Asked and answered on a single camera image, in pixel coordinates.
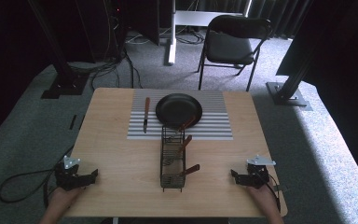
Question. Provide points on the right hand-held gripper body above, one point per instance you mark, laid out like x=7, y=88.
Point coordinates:
x=258, y=175

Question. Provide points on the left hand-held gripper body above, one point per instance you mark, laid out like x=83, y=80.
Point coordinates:
x=68, y=179

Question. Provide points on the person's left hand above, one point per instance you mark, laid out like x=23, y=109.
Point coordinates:
x=60, y=199

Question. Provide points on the person's right hand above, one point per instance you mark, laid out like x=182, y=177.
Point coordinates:
x=264, y=199

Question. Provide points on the grey striped placemat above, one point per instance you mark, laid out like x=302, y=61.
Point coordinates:
x=217, y=124

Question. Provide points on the black floor strip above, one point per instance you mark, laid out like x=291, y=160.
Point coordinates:
x=72, y=122

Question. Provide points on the black metal stand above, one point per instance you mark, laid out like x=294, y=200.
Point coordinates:
x=65, y=84
x=287, y=93

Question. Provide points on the black round plate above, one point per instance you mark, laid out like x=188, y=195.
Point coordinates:
x=177, y=109

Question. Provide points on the black folding chair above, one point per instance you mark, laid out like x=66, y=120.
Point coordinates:
x=230, y=46

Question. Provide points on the dark curtain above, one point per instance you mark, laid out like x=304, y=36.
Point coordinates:
x=345, y=77
x=6, y=62

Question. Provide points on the black computer tower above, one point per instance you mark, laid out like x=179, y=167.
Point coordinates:
x=105, y=28

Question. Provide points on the white desk frame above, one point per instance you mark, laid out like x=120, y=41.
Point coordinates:
x=171, y=46

